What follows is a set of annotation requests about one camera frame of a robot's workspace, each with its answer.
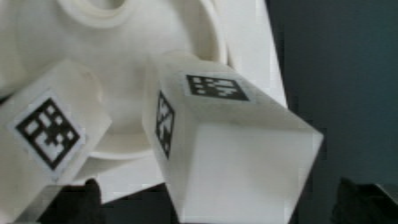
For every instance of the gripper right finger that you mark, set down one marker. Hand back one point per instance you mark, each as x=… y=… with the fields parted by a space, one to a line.
x=366 y=203

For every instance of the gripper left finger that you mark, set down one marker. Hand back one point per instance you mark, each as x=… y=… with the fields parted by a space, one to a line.
x=75 y=207

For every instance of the white right barrier wall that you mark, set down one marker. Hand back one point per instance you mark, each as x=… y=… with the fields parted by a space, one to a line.
x=249 y=50

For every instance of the white round stool seat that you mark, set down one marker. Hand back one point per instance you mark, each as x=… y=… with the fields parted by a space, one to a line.
x=105 y=33

